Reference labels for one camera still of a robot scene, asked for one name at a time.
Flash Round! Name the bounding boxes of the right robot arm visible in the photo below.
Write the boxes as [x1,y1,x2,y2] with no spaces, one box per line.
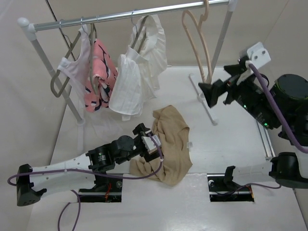
[198,57,308,190]

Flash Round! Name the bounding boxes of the silver white clothes rack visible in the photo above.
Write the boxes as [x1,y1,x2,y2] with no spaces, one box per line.
[17,0,239,126]

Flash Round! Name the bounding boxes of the white pleated blouse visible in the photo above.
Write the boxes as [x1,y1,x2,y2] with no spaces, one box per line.
[109,14,167,121]

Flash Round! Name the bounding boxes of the aluminium rail on table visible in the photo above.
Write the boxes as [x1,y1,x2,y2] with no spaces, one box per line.
[256,122,276,161]

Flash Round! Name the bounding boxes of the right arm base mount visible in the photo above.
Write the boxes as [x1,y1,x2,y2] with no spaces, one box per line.
[207,166,255,202]

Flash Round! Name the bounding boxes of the beige wooden hanger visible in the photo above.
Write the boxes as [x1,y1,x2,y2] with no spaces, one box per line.
[181,0,214,84]

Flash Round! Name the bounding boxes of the grey hanger with pink garment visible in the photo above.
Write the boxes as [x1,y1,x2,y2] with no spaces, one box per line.
[89,23,98,95]

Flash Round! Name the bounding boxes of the beige t shirt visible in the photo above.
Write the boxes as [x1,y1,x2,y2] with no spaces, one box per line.
[129,104,193,186]

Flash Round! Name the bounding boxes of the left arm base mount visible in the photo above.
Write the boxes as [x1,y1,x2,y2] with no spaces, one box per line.
[78,176,123,203]

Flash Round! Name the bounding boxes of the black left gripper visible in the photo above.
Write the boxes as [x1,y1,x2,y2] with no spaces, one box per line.
[115,124,159,165]

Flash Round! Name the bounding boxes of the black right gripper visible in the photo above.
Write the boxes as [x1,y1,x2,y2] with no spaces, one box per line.
[198,62,278,128]

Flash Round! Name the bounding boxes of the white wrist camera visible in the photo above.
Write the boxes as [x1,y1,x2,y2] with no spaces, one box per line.
[141,135,161,154]
[239,42,271,69]

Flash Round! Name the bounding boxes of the grey hanger with blouse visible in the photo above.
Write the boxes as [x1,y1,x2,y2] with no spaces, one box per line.
[131,15,148,53]

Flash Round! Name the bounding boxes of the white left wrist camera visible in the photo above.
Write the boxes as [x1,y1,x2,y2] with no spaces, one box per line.
[141,135,161,154]

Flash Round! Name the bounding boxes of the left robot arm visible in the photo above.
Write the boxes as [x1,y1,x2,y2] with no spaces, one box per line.
[14,123,163,206]

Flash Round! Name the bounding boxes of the pink patterned garment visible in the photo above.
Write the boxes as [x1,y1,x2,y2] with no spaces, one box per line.
[84,39,118,113]

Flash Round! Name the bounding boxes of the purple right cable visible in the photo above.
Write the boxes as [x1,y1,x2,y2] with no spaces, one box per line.
[248,63,308,154]

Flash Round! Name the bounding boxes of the white tank top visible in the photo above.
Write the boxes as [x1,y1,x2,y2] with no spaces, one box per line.
[57,25,99,113]

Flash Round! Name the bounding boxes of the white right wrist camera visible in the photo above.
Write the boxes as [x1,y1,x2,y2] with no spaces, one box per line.
[239,42,271,69]

